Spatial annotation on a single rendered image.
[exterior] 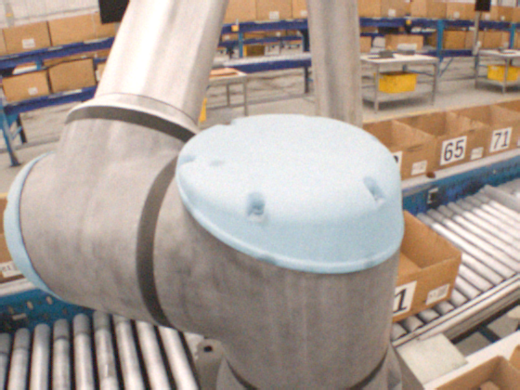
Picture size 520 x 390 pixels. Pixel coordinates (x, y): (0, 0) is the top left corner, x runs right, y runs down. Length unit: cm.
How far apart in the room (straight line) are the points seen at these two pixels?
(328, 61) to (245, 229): 49
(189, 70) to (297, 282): 24
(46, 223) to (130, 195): 8
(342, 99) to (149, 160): 43
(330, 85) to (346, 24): 11
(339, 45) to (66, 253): 51
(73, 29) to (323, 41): 508
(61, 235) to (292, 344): 19
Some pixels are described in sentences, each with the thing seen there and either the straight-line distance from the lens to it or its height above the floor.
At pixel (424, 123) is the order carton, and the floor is 100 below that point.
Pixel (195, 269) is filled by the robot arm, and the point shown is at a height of 142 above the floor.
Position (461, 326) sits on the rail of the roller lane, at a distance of 128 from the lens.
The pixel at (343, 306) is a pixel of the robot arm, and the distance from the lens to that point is 24.
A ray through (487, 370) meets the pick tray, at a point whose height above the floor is 81.
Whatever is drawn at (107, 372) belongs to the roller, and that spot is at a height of 75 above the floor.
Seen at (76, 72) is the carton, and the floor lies 100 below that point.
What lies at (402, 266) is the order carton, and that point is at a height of 76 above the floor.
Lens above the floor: 157
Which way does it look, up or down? 27 degrees down
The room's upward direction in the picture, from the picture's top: 3 degrees counter-clockwise
